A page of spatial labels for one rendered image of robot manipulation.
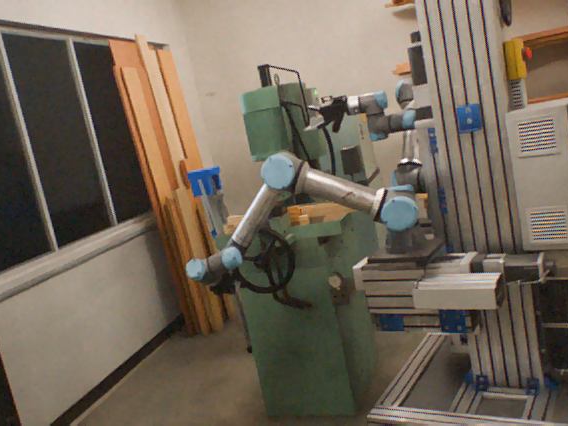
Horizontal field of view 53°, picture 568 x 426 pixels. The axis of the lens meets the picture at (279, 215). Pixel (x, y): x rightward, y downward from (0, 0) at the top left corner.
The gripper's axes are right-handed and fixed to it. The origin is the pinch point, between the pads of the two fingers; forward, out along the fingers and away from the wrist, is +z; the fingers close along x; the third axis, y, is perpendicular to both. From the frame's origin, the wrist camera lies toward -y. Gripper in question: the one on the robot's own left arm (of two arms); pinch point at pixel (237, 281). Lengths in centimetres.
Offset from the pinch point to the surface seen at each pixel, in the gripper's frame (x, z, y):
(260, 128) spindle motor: 11, -2, -67
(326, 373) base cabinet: 22, 47, 35
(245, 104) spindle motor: 6, -7, -77
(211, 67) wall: -117, 174, -236
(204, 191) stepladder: -59, 71, -74
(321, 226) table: 32.6, 13.5, -23.8
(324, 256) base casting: 31.4, 20.1, -12.3
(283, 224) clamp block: 18.0, 6.3, -24.4
